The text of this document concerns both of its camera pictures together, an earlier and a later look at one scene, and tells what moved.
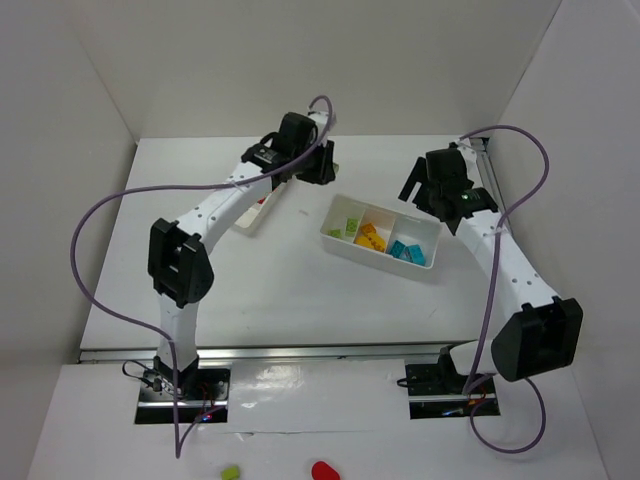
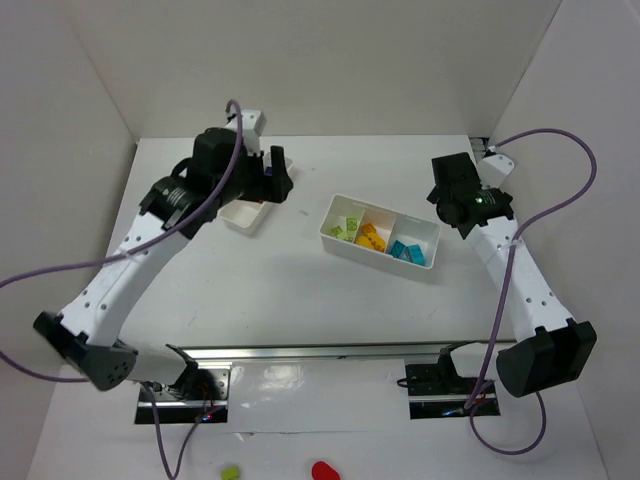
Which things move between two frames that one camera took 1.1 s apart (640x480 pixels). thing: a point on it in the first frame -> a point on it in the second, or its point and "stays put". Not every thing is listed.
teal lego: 414,254 stays put
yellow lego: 371,239 stays put
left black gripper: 320,163 -> 272,179
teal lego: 397,249 stays put
